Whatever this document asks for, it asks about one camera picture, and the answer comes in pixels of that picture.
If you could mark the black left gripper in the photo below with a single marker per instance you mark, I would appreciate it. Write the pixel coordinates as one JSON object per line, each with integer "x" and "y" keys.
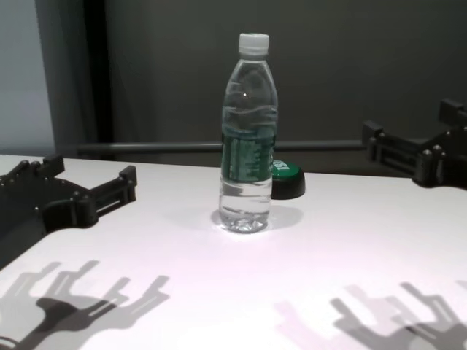
{"x": 36, "y": 208}

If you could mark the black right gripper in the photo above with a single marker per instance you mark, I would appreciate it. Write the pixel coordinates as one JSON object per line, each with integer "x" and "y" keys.
{"x": 448, "y": 160}

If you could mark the green push button black base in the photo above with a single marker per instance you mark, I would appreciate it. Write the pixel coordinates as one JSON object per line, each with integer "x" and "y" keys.
{"x": 290, "y": 182}

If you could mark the thin grey horizontal rail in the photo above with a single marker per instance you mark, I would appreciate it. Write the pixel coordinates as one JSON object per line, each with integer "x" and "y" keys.
{"x": 164, "y": 147}

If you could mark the clear water bottle green label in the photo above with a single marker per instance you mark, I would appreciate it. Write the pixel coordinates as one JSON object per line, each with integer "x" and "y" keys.
{"x": 248, "y": 146}

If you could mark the dark vertical frame post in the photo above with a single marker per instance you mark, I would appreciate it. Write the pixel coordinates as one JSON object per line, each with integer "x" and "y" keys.
{"x": 95, "y": 73}

